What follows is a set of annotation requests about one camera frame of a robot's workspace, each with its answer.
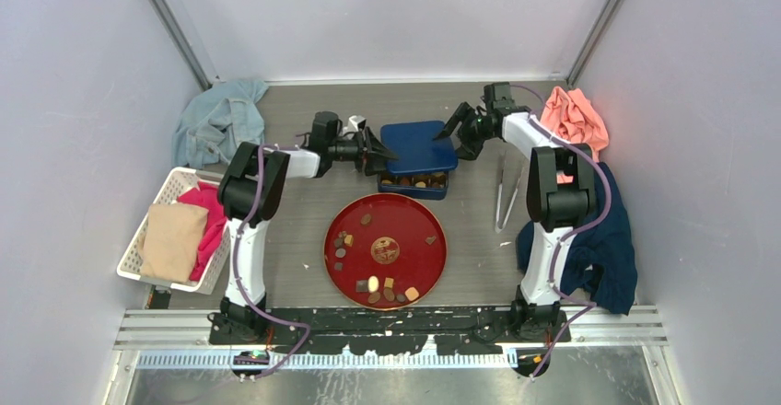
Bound blue chocolate box with dividers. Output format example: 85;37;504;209
378;171;449;201

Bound light blue cloth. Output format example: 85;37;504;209
171;79;269;168

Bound white oval chocolate bottom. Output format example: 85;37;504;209
367;275;379;293

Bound tan cloth in basket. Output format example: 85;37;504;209
140;203;208;284

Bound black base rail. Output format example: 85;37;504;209
207;306;571;356

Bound dark navy cloth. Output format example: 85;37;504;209
516;161;639;317

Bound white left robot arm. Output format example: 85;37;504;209
215;111;397;343

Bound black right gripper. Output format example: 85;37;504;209
432;102;495;161

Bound magenta cloth in basket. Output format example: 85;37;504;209
177;181;227;282

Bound metal tongs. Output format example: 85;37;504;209
494;151;526;233

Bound red round tray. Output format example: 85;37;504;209
322;193;449;311

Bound pink cloth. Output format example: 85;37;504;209
541;87;610;162

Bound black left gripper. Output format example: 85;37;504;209
330;127;400;177

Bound caramel cube chocolate bottom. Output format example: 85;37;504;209
404;287;420;302

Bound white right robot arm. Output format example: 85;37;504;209
438;82;599;341

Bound blue box lid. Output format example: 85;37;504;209
380;121;459;176

